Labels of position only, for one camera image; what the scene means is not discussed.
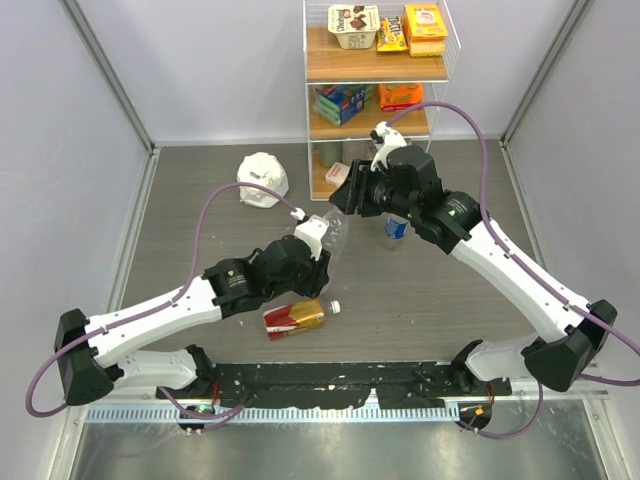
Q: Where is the orange cracker box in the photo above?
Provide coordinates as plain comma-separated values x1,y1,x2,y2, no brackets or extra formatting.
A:
378,83,424,112

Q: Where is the amber drink bottle red label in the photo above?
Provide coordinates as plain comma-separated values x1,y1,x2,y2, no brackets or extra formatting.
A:
263,298,338,340

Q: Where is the white chocolate yogurt tub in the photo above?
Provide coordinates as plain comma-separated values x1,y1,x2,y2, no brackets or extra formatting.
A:
327,4,380,50

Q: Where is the clear plastic cup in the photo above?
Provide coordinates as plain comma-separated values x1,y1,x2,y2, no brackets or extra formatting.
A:
342,141,367,164

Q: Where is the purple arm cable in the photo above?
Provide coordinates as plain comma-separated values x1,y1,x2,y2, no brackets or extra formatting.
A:
389,101,640,439
25,182,307,433

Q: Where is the blue green box pack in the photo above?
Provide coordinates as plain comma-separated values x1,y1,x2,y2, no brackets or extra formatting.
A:
315,84,373,126

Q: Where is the white amber bottle cap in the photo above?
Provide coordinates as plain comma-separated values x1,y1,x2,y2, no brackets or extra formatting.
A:
329,300,341,314

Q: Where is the small clear bottle blue cap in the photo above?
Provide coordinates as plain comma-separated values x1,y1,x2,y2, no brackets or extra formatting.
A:
322,207,349,283

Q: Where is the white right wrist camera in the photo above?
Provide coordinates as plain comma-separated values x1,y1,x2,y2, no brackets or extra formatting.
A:
370,121,407,172

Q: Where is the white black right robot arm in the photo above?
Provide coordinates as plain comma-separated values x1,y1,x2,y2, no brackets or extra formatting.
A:
329,146,617,395

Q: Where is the pale green cup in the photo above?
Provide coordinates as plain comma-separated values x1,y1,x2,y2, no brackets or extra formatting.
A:
318,142,343,167

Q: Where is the white wire wooden shelf rack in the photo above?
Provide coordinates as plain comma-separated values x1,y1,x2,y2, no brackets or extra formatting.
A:
302,1,461,201

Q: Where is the yellow candy bag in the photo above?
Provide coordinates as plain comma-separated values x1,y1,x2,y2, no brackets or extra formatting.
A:
376,16,408,53

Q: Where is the white red tissue box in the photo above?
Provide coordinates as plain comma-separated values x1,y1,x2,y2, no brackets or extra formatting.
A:
325,162,350,188

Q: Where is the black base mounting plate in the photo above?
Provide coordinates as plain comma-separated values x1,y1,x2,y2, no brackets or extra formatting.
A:
171,361,512,410

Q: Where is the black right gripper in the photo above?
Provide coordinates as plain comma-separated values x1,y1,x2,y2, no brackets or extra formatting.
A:
329,160,418,221

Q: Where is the orange yellow sponge pack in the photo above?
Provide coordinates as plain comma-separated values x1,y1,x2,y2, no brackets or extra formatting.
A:
404,4,448,57

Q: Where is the clear Pepsi bottle blue label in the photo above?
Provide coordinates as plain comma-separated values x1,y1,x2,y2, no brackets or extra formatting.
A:
384,213,409,252

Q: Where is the white crumpled paper bag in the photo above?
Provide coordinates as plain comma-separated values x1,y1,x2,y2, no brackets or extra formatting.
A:
237,152,289,209

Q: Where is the slotted grey cable duct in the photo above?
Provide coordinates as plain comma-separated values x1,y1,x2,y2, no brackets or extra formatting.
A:
85,402,460,424

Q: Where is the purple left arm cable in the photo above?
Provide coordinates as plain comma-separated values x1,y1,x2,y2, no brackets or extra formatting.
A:
25,182,307,433

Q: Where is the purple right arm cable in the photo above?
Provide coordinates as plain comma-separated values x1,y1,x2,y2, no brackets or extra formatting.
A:
389,101,640,439

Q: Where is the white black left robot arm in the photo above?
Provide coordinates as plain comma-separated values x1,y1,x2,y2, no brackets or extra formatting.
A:
54,235,332,406

